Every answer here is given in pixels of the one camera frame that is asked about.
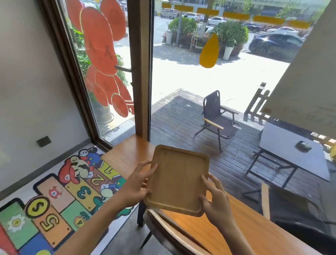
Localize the wooden window post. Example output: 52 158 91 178
127 0 153 141

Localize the red window sticker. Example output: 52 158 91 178
65 0 135 118

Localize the outdoor grey planter pot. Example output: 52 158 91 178
92 101 115 124

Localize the large bush in white pot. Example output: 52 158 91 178
210 21 250 61

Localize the white frosted window sticker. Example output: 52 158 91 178
262 0 336 140

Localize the person's left hand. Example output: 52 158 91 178
115 159 158 210

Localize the black ashtray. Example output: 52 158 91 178
295 140 313 153

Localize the wooden counter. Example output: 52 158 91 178
101 134 322 255

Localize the black folding chair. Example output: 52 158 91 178
260 182 336 255
194 90 241 152

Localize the person's right hand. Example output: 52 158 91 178
198 173 237 229

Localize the row of yellow window stickers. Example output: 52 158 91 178
161 2 312 30

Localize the dark parked car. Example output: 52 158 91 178
248 31 306 58

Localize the small bush in white pot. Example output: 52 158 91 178
165 17 198 46

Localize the tan cushioned chair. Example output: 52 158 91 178
140 207 213 255

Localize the dark brown door frame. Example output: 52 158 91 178
36 0 113 152

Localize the colourful cartoon floor mat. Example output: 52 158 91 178
0 146 137 255

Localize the black wall socket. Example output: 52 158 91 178
36 136 52 148

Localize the black folding table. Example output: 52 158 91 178
242 122 331 204

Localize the square wooden tray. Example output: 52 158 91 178
143 144 210 218

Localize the wooden picket fence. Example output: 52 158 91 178
243 82 272 126

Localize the yellow drop window sticker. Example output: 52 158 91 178
199 33 220 69

